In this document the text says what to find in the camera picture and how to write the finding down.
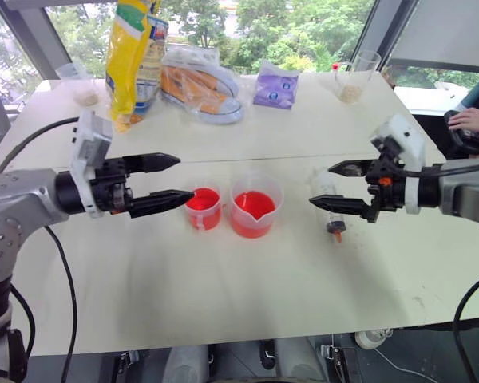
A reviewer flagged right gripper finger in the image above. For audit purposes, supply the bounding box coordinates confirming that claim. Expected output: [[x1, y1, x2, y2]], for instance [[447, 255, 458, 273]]
[[307, 194, 378, 223], [327, 159, 374, 178]]

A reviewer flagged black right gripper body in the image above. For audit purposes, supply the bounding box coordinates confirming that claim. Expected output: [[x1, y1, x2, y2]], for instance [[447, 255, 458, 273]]
[[365, 135, 408, 223]]

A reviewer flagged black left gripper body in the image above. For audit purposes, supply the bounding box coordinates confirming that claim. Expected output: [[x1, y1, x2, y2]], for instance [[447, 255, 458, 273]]
[[89, 156, 135, 215]]

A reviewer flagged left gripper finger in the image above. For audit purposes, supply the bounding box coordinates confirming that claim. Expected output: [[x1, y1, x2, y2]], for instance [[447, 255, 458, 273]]
[[128, 189, 196, 219], [123, 152, 182, 175]]

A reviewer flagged clear plastic syringe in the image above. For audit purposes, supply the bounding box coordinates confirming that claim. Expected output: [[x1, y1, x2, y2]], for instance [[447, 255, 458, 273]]
[[309, 167, 349, 245]]

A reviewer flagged small cup red liquid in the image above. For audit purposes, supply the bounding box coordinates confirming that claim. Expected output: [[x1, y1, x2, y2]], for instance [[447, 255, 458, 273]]
[[184, 187, 228, 231]]

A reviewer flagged tall clear cup with grain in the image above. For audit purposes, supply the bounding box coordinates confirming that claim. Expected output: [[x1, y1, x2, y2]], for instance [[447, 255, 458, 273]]
[[333, 49, 382, 105]]

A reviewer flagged large beaker red liquid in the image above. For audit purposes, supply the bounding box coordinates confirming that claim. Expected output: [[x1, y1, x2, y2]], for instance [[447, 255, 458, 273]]
[[229, 169, 285, 240]]

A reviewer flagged short clear cup with grain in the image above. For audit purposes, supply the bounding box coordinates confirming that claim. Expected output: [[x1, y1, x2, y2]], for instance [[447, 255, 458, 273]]
[[55, 62, 99, 107]]

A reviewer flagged person's bare hand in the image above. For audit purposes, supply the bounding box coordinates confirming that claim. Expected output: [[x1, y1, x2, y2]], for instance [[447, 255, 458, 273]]
[[448, 107, 479, 133]]

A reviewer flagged black handheld controller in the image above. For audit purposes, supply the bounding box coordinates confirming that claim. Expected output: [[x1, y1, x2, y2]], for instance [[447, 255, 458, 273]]
[[442, 109, 479, 160]]

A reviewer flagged yellow snack bag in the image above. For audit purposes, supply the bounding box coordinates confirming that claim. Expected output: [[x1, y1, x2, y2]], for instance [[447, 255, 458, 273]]
[[105, 0, 168, 135]]

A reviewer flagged orange canvas sneaker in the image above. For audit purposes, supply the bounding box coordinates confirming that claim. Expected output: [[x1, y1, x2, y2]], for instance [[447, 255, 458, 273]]
[[160, 65, 244, 125]]

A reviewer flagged clear plastic bag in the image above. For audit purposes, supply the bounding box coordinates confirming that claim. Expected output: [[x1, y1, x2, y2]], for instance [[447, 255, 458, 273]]
[[159, 43, 247, 127]]

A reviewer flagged purple packet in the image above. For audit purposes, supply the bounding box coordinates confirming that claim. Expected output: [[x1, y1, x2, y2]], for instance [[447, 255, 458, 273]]
[[252, 60, 300, 113]]

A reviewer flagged white round floor object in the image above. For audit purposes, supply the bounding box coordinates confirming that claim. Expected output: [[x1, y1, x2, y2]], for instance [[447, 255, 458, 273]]
[[354, 327, 393, 351]]

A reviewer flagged metal table clamp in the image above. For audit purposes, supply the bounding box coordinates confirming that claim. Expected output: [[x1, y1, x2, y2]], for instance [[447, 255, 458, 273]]
[[112, 349, 141, 377], [320, 342, 347, 373]]

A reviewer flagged white roller blind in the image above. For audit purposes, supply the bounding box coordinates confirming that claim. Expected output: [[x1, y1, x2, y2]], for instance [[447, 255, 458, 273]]
[[385, 0, 479, 75]]

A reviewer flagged grey rounded shape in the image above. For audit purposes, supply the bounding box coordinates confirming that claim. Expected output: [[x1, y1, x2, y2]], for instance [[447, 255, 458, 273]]
[[165, 345, 209, 383], [274, 338, 329, 383]]

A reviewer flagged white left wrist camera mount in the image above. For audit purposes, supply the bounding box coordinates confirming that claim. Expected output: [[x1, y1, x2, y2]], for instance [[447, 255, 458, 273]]
[[69, 109, 114, 219]]

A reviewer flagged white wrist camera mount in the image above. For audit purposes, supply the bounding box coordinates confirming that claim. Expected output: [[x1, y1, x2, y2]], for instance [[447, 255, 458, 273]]
[[370, 113, 427, 215], [69, 109, 114, 219]]

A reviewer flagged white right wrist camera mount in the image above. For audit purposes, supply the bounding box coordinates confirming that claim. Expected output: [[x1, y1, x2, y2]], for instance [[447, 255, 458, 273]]
[[370, 113, 427, 215]]

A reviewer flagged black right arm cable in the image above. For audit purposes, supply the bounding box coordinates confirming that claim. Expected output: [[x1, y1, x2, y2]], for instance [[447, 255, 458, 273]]
[[398, 157, 479, 383]]

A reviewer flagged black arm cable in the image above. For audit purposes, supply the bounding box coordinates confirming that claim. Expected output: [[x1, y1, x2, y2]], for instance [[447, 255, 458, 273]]
[[398, 157, 479, 383], [0, 116, 81, 383]]

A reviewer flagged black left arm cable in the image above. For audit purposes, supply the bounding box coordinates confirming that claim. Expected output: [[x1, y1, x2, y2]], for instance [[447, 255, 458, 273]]
[[0, 116, 81, 383]]

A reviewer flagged grey window frame pillar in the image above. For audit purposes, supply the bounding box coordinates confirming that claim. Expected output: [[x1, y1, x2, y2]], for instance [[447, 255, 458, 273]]
[[0, 0, 71, 81]]

